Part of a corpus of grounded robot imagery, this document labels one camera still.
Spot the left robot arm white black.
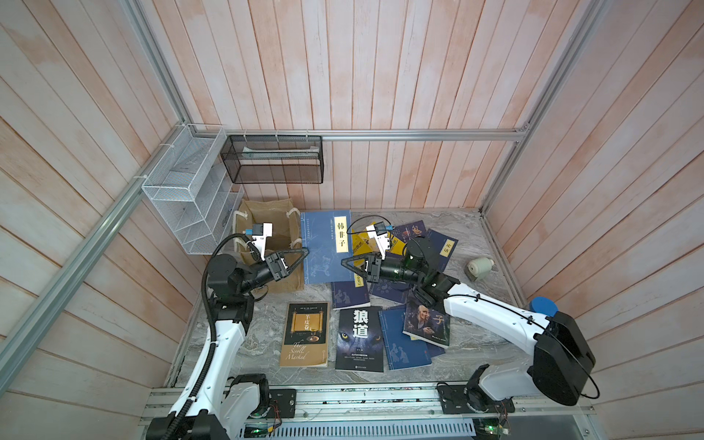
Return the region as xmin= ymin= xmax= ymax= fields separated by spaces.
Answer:
xmin=146 ymin=245 xmax=309 ymax=439

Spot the blue book bottom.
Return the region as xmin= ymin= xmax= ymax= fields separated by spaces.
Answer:
xmin=379 ymin=305 xmax=446 ymax=370

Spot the clear tube blue cap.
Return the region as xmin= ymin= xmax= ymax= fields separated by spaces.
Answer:
xmin=529 ymin=296 xmax=559 ymax=316

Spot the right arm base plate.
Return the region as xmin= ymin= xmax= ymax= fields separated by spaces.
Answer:
xmin=436 ymin=381 xmax=515 ymax=414

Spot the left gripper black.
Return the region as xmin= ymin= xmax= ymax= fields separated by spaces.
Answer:
xmin=236 ymin=248 xmax=309 ymax=295

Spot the black wolf book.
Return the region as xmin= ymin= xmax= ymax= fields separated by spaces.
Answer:
xmin=335 ymin=306 xmax=384 ymax=373

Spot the white wire mesh shelf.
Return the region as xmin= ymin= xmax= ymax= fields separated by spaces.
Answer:
xmin=142 ymin=124 xmax=244 ymax=256

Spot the purple book yellow label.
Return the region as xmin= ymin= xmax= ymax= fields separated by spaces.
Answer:
xmin=331 ymin=280 xmax=370 ymax=310

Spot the dark portrait book near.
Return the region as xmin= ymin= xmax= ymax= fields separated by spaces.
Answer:
xmin=403 ymin=296 xmax=450 ymax=349

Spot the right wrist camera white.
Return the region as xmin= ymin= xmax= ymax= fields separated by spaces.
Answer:
xmin=366 ymin=222 xmax=392 ymax=260

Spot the white tape roll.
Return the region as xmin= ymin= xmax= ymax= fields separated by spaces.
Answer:
xmin=465 ymin=257 xmax=495 ymax=282

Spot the aluminium frame bar back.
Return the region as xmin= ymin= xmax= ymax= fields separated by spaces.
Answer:
xmin=194 ymin=125 xmax=527 ymax=142

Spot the aluminium rail front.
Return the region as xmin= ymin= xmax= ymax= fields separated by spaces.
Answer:
xmin=136 ymin=378 xmax=598 ymax=427

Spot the brown canvas tote bag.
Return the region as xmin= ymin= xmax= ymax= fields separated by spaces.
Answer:
xmin=233 ymin=199 xmax=304 ymax=294

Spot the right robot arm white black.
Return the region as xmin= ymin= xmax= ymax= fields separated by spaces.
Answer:
xmin=341 ymin=238 xmax=596 ymax=413

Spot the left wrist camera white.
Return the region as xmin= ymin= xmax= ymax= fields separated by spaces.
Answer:
xmin=245 ymin=223 xmax=273 ymax=260

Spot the dark portrait book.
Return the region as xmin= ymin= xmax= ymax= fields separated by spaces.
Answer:
xmin=403 ymin=296 xmax=450 ymax=349
xmin=392 ymin=220 xmax=438 ymax=270

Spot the black mesh wall basket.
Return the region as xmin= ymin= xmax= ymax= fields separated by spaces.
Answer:
xmin=220 ymin=134 xmax=325 ymax=184

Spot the dark portrait book far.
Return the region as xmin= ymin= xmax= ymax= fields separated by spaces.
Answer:
xmin=392 ymin=220 xmax=438 ymax=270

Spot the blue book yellow label middle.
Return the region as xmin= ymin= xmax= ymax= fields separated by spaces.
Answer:
xmin=370 ymin=280 xmax=411 ymax=304

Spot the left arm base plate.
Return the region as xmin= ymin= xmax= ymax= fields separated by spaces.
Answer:
xmin=262 ymin=388 xmax=297 ymax=420

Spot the brown book Scroll Marked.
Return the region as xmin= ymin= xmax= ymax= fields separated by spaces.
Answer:
xmin=280 ymin=302 xmax=329 ymax=368

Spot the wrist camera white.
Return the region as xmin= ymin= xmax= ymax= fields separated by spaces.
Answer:
xmin=366 ymin=222 xmax=392 ymax=260
xmin=245 ymin=223 xmax=273 ymax=260

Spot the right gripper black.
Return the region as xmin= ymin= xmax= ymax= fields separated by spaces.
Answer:
xmin=345 ymin=254 xmax=426 ymax=291

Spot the blue book Han Feizi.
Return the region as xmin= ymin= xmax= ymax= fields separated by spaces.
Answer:
xmin=301 ymin=210 xmax=354 ymax=285

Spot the yellow book left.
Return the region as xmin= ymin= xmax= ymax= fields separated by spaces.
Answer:
xmin=350 ymin=232 xmax=379 ymax=256

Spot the small blue book far right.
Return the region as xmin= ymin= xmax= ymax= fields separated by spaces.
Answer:
xmin=427 ymin=229 xmax=458 ymax=272

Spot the yellow book right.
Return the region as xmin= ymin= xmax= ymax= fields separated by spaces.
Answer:
xmin=387 ymin=232 xmax=410 ymax=256

